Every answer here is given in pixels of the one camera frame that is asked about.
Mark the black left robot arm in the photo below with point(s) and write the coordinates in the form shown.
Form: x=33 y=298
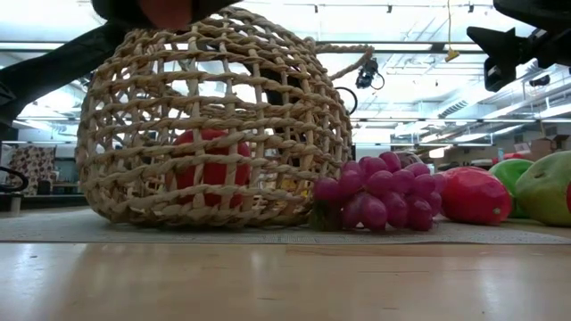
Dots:
x=53 y=67

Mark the dark red bell pepper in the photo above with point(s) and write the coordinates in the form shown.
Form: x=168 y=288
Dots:
x=165 y=13

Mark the black mounted device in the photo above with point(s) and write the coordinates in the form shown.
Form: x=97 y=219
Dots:
x=540 y=81

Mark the floral patterned cloth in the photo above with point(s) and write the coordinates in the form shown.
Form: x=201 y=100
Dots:
x=31 y=169

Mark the black metal table frame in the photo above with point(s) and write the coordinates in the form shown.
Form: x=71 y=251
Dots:
x=53 y=201

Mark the green pear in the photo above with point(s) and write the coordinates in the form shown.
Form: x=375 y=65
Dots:
x=544 y=191

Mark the green apple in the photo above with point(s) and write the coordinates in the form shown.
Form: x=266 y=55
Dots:
x=510 y=176

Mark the cardboard box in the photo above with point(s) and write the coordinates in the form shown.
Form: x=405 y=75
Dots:
x=542 y=149

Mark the red container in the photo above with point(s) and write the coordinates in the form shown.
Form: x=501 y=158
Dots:
x=513 y=156

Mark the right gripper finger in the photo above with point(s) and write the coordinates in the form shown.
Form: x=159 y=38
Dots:
x=502 y=73
x=502 y=42

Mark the grey woven placemat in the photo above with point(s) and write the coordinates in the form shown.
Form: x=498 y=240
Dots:
x=134 y=232

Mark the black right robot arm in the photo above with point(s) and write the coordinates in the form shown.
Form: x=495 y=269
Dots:
x=544 y=11

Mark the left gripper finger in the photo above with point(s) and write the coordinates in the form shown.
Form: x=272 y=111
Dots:
x=214 y=9
x=116 y=11

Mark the dark red apple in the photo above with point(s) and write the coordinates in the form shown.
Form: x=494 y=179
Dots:
x=409 y=158

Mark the long red chili pepper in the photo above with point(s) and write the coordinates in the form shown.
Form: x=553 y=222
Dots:
x=475 y=196

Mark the black hanging camera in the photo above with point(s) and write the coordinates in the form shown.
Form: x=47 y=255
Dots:
x=366 y=76

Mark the purple grape bunch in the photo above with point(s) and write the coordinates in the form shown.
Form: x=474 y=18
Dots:
x=379 y=191

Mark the red yellow apple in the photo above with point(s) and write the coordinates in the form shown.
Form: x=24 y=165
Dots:
x=569 y=196

